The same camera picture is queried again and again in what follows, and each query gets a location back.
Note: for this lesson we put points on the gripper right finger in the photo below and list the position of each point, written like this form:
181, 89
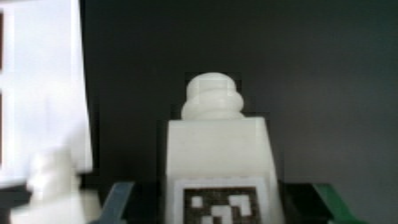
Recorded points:
342, 216

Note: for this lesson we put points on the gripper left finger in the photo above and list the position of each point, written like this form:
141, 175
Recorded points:
117, 203

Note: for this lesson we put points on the white table leg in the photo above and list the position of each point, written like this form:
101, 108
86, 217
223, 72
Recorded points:
221, 190
63, 204

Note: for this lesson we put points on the white fiducial marker sheet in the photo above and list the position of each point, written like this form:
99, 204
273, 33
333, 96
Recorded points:
44, 101

